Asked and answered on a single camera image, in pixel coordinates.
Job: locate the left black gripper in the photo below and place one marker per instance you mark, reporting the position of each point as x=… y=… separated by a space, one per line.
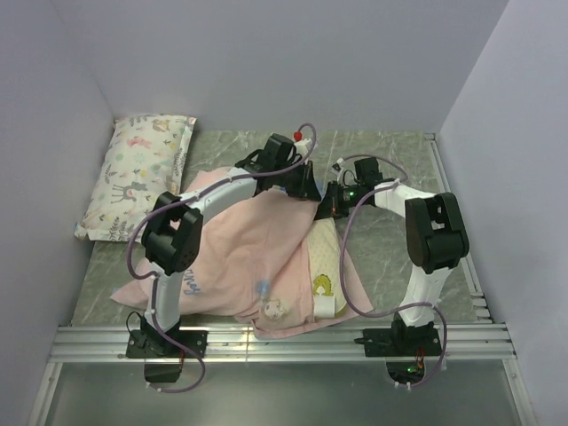
x=308 y=188

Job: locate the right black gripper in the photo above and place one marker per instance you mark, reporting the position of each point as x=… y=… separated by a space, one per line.
x=330 y=207

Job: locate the cream yellow-edged pillow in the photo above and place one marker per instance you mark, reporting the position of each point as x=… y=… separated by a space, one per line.
x=324 y=258

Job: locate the pink pillowcase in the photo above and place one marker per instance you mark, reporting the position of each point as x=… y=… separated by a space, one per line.
x=253 y=265

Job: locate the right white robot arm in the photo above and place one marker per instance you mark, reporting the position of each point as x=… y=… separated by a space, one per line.
x=436 y=241

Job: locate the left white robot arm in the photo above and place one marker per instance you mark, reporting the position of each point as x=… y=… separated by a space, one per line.
x=167 y=241

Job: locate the white patterned pillow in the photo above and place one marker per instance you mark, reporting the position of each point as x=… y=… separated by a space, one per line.
x=146 y=157

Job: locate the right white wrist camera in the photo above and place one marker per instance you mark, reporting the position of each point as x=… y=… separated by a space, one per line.
x=339 y=168

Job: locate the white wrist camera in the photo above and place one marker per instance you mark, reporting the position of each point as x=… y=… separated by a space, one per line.
x=303 y=145
x=339 y=168

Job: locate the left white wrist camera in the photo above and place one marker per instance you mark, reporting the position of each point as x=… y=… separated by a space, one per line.
x=303 y=145

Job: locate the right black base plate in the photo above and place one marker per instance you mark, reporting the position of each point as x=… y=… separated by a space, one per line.
x=389 y=343

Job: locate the aluminium mounting rail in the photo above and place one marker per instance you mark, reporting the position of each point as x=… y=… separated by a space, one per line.
x=232 y=343

